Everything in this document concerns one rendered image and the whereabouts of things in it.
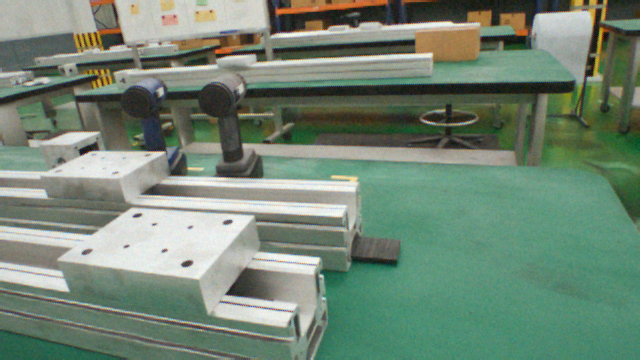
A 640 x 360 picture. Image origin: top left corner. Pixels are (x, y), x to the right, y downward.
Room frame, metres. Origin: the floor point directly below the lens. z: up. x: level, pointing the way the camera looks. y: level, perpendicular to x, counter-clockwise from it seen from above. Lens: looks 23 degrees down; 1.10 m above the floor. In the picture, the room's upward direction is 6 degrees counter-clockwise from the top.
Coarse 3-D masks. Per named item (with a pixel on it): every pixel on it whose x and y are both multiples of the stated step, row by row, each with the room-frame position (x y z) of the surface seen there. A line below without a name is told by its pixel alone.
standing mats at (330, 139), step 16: (320, 144) 3.33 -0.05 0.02; (336, 144) 3.29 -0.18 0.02; (352, 144) 3.24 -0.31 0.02; (368, 144) 3.20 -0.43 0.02; (384, 144) 3.16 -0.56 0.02; (400, 144) 3.12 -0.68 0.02; (416, 144) 3.08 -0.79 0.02; (432, 144) 3.04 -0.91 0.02; (480, 144) 2.94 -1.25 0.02; (496, 144) 2.91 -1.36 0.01
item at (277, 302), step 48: (0, 240) 0.48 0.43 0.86; (48, 240) 0.45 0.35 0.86; (0, 288) 0.40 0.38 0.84; (48, 288) 0.35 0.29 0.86; (240, 288) 0.36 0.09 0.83; (288, 288) 0.34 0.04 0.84; (48, 336) 0.36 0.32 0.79; (96, 336) 0.34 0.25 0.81; (144, 336) 0.32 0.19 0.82; (192, 336) 0.30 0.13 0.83; (240, 336) 0.28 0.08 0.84; (288, 336) 0.27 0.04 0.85
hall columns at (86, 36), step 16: (80, 0) 8.04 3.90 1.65; (576, 0) 4.91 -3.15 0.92; (592, 0) 4.84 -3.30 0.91; (80, 16) 7.96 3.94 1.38; (592, 16) 4.83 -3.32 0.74; (80, 32) 8.17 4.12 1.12; (96, 32) 8.17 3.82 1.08; (80, 48) 8.01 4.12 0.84; (96, 48) 8.07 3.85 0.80; (592, 48) 4.81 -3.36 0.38; (592, 64) 4.81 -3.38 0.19
